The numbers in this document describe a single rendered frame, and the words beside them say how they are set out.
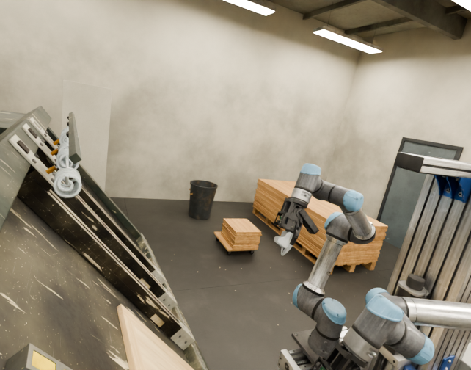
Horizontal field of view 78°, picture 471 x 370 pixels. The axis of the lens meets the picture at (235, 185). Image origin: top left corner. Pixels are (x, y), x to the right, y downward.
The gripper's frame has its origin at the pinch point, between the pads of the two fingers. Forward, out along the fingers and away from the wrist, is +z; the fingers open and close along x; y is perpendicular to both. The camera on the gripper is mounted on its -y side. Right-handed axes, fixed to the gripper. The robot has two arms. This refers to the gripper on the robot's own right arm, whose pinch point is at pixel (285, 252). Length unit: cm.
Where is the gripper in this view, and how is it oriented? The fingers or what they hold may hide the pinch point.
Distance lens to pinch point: 114.9
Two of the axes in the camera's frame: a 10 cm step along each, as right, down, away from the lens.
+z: -3.8, 9.1, -1.5
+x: 2.5, -0.5, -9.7
